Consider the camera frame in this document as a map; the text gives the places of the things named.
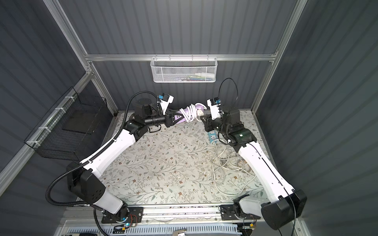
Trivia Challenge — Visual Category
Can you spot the black wire wall basket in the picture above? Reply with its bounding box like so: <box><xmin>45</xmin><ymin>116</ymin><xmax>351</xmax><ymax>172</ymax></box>
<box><xmin>24</xmin><ymin>92</ymin><xmax>112</xmax><ymax>161</ymax></box>

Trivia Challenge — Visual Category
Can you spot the teal power strip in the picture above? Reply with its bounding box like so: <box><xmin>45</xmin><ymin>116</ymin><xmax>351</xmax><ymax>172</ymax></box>
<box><xmin>208</xmin><ymin>130</ymin><xmax>219</xmax><ymax>144</ymax></box>

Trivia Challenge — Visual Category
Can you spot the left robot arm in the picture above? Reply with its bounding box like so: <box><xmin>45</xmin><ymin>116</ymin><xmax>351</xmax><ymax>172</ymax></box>
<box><xmin>66</xmin><ymin>94</ymin><xmax>176</xmax><ymax>219</ymax></box>

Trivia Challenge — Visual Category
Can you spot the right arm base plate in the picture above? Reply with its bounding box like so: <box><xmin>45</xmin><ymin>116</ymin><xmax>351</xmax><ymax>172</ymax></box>
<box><xmin>218</xmin><ymin>204</ymin><xmax>261</xmax><ymax>221</ymax></box>

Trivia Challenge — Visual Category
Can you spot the white wire wall basket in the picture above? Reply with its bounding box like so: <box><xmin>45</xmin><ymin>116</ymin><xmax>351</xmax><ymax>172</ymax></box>
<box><xmin>150</xmin><ymin>59</ymin><xmax>218</xmax><ymax>83</ymax></box>

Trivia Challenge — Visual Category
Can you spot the purple power strip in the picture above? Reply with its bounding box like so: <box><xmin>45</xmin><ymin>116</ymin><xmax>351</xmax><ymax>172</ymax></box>
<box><xmin>176</xmin><ymin>103</ymin><xmax>207</xmax><ymax>123</ymax></box>

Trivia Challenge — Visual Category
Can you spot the black corrugated cable conduit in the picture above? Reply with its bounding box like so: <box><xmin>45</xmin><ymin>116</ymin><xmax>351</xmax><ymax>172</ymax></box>
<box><xmin>45</xmin><ymin>90</ymin><xmax>160</xmax><ymax>236</ymax></box>

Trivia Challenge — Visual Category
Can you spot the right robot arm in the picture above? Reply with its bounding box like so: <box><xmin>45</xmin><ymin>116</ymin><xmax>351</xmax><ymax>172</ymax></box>
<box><xmin>200</xmin><ymin>109</ymin><xmax>307</xmax><ymax>230</ymax></box>

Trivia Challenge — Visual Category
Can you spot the white cord of teal strip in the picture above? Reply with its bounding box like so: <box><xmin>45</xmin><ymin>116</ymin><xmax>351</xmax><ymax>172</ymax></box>
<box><xmin>212</xmin><ymin>141</ymin><xmax>260</xmax><ymax>197</ymax></box>

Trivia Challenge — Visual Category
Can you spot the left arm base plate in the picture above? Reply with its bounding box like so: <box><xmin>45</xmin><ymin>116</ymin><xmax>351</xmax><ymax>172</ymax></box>
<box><xmin>101</xmin><ymin>207</ymin><xmax>144</xmax><ymax>224</ymax></box>

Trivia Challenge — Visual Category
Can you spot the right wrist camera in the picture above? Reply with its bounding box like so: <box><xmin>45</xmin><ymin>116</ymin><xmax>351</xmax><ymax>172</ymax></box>
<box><xmin>207</xmin><ymin>97</ymin><xmax>221</xmax><ymax>120</ymax></box>

